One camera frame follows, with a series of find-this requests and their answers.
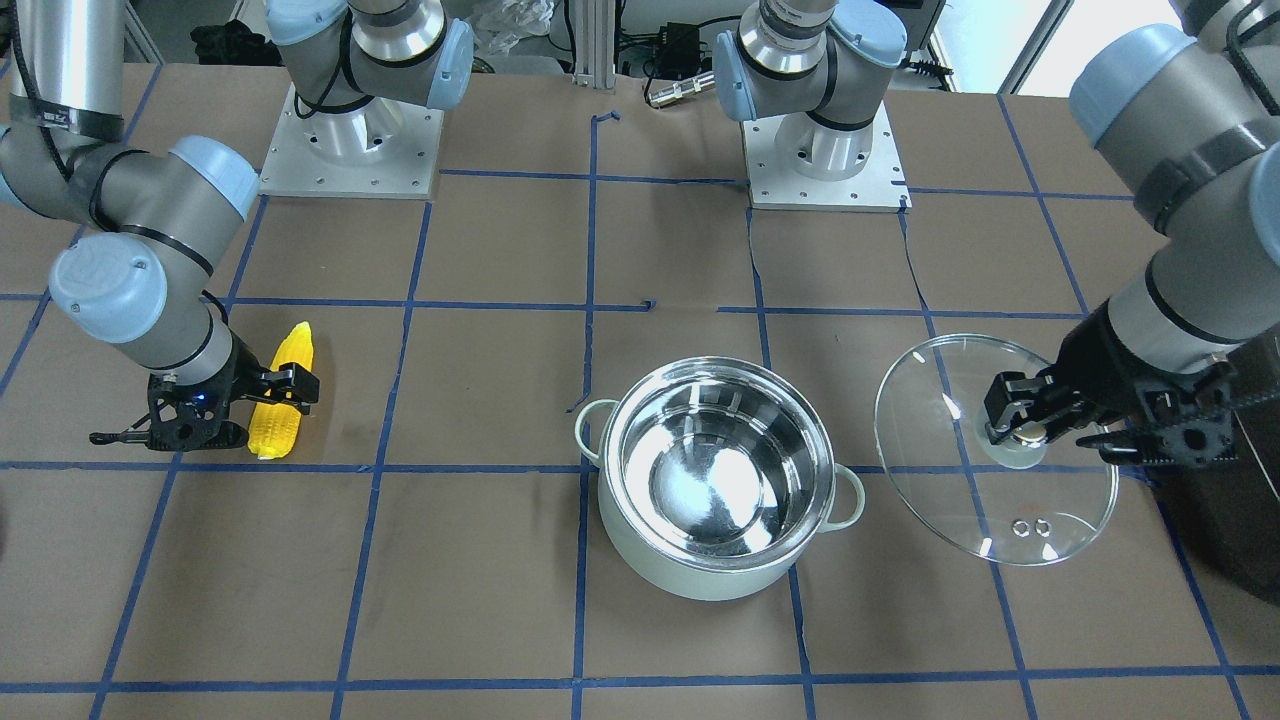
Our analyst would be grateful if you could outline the aluminium frame post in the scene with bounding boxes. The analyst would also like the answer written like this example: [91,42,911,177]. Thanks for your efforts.
[566,0,618,94]

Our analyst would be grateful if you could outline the black rice cooker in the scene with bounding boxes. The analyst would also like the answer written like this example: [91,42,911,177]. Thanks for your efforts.
[1149,331,1280,607]

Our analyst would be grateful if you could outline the glass pot lid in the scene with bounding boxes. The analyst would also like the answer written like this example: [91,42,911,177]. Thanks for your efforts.
[874,333,1119,566]

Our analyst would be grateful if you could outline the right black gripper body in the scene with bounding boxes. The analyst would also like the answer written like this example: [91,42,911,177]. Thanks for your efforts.
[145,334,266,452]

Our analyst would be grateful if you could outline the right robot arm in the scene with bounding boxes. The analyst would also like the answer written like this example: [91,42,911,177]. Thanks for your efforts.
[3,1,475,459]

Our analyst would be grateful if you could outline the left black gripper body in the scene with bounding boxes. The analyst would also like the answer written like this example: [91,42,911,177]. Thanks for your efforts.
[1043,304,1238,468]

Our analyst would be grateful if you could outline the pale green cooking pot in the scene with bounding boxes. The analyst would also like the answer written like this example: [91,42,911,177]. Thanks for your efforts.
[573,356,867,601]

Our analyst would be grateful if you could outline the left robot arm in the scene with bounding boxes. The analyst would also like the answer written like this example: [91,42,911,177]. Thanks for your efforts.
[713,1,1279,468]

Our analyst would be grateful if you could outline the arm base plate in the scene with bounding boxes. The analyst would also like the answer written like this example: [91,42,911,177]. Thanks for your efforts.
[260,87,445,200]
[740,104,913,213]

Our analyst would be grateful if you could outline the yellow corn cob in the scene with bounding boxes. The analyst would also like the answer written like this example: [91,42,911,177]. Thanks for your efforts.
[247,322,316,461]

